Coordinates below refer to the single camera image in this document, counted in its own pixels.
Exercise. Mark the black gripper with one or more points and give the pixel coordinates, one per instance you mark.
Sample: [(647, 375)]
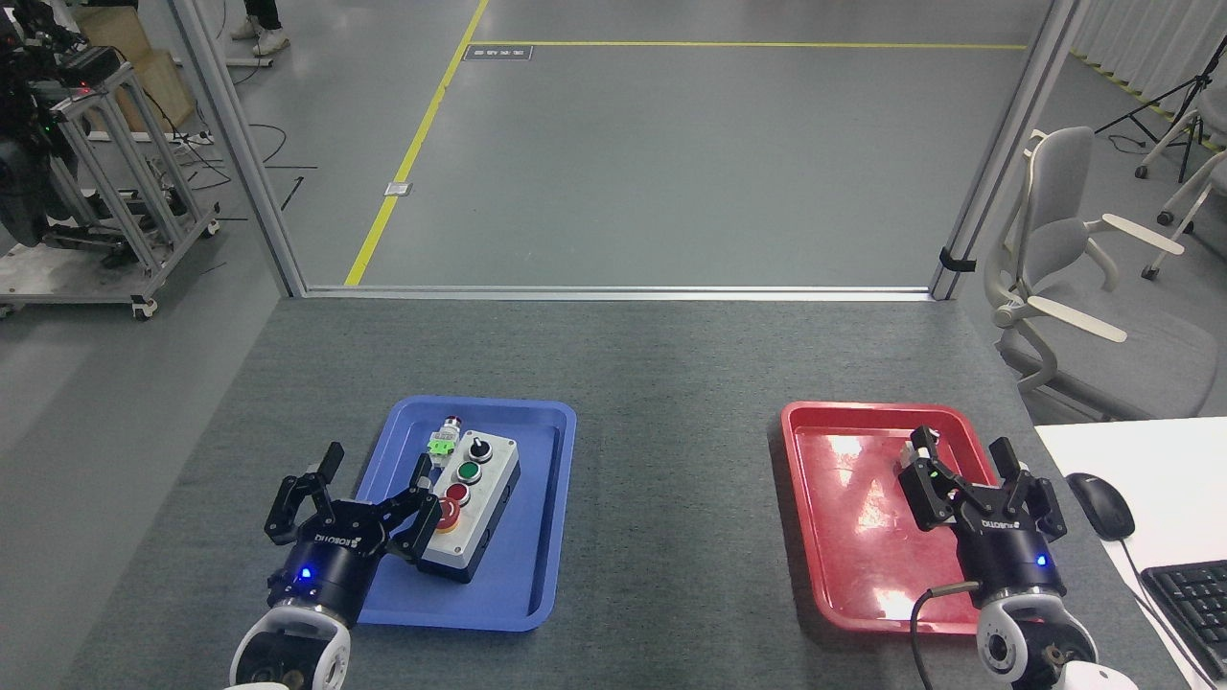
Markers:
[(1016, 561), (331, 565)]

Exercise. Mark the grey four-button control box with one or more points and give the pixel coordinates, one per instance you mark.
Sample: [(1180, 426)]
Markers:
[(484, 498)]

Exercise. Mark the brown cardboard box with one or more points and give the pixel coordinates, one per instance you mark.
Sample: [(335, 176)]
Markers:
[(158, 81)]

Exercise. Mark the black computer mouse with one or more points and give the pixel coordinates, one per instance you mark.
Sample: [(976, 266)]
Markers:
[(1100, 503)]

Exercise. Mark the red plastic tray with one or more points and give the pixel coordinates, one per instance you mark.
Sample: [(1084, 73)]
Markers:
[(853, 517)]

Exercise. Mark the blue plastic tray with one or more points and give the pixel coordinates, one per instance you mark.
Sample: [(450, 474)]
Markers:
[(518, 585)]

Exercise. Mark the white desk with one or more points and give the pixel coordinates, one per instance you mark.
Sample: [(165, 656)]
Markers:
[(1160, 460)]

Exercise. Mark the grey office chair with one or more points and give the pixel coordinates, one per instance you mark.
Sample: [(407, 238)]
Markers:
[(1141, 345)]

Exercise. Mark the black keyboard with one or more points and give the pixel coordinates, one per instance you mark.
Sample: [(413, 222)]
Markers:
[(1193, 609)]

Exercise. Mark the silver floor outlet plate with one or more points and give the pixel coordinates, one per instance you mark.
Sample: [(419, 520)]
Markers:
[(398, 189)]

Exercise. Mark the aluminium wheeled cart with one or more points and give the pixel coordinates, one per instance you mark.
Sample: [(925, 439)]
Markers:
[(105, 278)]

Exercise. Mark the white-framed wheeled chair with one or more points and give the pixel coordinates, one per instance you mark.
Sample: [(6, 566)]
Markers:
[(1193, 192)]

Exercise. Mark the white stand base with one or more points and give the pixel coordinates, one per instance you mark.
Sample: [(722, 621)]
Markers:
[(251, 61)]

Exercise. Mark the black floor label sign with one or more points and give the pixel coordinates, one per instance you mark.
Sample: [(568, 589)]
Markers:
[(498, 53)]

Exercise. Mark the black tripod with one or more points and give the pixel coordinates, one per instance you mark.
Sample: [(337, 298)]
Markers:
[(1193, 96)]

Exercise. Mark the person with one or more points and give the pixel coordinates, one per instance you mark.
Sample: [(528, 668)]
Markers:
[(270, 40)]

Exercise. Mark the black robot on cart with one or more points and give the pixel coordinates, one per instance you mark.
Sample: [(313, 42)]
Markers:
[(24, 182)]

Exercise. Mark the red-capped push button switch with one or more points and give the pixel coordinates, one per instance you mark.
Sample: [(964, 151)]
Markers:
[(443, 443)]

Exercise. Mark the black clamp on post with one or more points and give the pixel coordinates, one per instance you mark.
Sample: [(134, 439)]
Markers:
[(956, 261)]

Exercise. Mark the silver aluminium rail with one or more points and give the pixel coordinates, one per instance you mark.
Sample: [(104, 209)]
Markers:
[(613, 292)]

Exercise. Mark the silver aluminium post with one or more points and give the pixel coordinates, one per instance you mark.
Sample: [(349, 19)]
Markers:
[(240, 153), (1007, 144)]

